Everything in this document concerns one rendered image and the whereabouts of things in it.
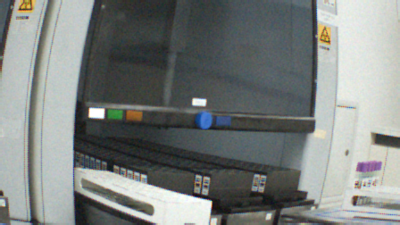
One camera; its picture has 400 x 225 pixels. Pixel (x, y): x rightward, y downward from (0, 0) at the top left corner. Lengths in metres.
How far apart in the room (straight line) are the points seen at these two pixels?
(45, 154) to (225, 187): 0.45
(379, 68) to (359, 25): 0.28
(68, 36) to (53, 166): 0.25
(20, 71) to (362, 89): 2.65
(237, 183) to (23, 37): 0.64
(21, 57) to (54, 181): 0.27
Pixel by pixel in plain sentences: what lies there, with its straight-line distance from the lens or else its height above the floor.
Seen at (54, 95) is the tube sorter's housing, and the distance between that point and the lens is 1.77.
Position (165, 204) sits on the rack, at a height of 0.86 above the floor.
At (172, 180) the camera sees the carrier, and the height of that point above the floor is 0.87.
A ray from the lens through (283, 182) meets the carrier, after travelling 2.15.
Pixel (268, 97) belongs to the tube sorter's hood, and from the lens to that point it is 2.08.
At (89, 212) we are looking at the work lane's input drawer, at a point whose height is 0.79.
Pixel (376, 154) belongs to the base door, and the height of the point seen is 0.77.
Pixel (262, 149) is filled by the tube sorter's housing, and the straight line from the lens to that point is 2.32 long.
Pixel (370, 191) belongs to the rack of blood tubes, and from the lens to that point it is 1.78.
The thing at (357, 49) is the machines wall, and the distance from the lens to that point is 4.12.
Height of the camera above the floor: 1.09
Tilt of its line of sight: 3 degrees down
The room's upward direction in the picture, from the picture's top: 6 degrees clockwise
